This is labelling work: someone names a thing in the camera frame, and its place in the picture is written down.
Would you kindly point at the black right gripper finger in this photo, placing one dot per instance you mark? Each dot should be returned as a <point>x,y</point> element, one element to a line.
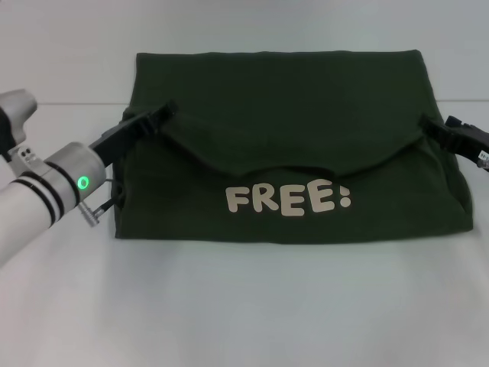
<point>443,135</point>

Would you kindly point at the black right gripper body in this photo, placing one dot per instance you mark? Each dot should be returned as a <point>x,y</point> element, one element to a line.
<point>475,141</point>

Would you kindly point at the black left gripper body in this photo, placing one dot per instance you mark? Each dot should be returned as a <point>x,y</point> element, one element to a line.
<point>116,137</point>

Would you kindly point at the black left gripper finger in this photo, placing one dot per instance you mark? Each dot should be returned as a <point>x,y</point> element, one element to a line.
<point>160,112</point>

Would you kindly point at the dark green shirt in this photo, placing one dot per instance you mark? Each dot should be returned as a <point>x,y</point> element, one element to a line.
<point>286,114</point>

